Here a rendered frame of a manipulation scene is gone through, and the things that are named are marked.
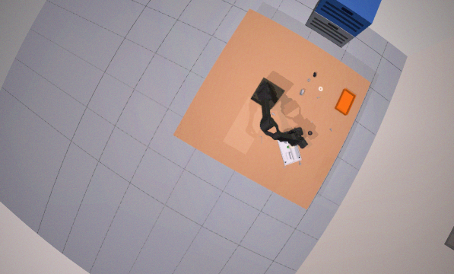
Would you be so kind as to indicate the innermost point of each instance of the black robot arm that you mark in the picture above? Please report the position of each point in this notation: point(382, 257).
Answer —
point(267, 122)

